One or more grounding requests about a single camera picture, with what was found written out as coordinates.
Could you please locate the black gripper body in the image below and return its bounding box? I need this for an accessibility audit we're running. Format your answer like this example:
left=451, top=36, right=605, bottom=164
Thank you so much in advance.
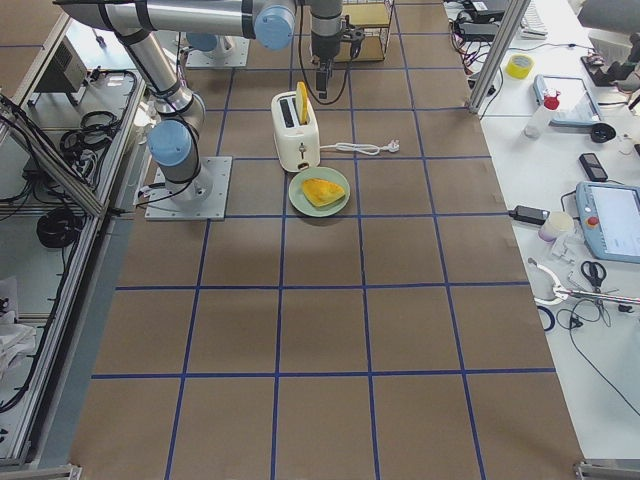
left=309, top=0, right=365, bottom=73

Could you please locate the white toaster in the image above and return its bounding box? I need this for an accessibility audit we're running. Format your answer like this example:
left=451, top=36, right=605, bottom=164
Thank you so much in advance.
left=271, top=91, right=320, bottom=173

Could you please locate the yellow bread slice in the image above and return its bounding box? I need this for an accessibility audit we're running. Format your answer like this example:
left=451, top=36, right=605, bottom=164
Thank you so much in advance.
left=295, top=81, right=309, bottom=125

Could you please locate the green plate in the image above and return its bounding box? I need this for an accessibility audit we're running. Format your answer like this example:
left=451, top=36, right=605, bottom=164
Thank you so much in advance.
left=288, top=167, right=350, bottom=217

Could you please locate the triangular golden pastry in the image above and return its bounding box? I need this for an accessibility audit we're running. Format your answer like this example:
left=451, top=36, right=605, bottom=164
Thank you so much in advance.
left=302, top=178, right=346, bottom=208

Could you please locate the yellow tape roll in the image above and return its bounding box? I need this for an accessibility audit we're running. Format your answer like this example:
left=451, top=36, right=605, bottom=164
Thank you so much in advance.
left=505, top=54, right=534, bottom=80

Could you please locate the red capped plastic bottle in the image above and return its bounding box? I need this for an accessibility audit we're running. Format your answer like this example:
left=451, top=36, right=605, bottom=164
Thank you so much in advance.
left=523, top=89, right=560, bottom=139

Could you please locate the black power adapter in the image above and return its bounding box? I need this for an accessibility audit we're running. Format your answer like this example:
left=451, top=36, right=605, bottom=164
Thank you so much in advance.
left=508, top=205, right=550, bottom=225

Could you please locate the grey control box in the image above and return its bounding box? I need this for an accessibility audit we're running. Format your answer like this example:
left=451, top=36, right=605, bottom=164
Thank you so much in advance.
left=34, top=37, right=89, bottom=106

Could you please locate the blue teach pendant far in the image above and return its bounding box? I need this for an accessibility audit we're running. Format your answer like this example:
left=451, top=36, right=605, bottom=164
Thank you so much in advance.
left=533, top=74, right=602, bottom=127

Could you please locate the blue teach pendant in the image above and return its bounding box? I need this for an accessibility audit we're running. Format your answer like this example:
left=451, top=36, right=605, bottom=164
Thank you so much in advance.
left=533, top=74, right=602, bottom=127
left=560, top=181, right=640, bottom=264

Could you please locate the white lidded cup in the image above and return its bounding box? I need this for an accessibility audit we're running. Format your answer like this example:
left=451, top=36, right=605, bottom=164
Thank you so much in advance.
left=538, top=211, right=574, bottom=242

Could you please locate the black round cap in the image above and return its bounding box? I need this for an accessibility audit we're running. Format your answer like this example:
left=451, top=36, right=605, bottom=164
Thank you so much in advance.
left=590, top=122, right=617, bottom=144

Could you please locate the blue teach pendant near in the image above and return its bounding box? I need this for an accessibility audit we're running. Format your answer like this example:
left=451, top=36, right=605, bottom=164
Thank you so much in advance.
left=560, top=181, right=640, bottom=264

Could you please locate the white curved metal tool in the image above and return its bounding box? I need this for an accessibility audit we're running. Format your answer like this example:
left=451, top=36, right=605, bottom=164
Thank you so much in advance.
left=527, top=257, right=569, bottom=307

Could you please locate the wire and wood shelf rack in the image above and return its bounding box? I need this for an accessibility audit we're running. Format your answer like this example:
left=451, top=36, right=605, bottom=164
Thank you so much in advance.
left=312, top=0, right=395, bottom=64

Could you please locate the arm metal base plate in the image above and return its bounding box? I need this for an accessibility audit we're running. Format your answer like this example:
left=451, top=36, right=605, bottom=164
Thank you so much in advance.
left=145, top=156, right=232, bottom=221
left=186, top=36, right=249, bottom=69

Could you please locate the white power cord with plug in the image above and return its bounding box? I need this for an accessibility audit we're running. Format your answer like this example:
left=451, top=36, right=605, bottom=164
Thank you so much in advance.
left=318, top=139, right=402, bottom=157

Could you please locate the aluminium frame post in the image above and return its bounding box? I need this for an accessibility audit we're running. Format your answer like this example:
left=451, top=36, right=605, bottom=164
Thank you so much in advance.
left=467, top=0, right=530, bottom=114

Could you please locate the black cable coil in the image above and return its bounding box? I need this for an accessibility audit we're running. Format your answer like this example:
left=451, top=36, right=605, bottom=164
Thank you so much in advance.
left=36, top=205, right=77, bottom=250

